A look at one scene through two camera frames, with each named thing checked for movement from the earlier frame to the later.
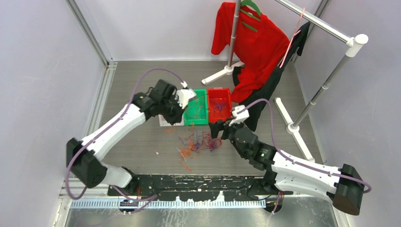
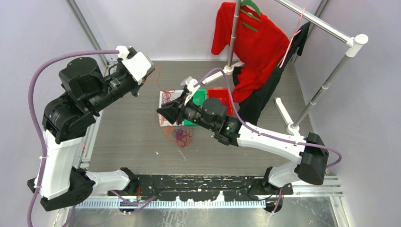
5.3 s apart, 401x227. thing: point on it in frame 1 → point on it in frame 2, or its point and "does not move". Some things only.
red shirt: x=260 y=45 does not move
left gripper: x=177 y=117 → x=120 y=65
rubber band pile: x=195 y=142 → x=180 y=135
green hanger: x=251 y=3 does not move
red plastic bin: x=219 y=104 does not move
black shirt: x=254 y=105 does not move
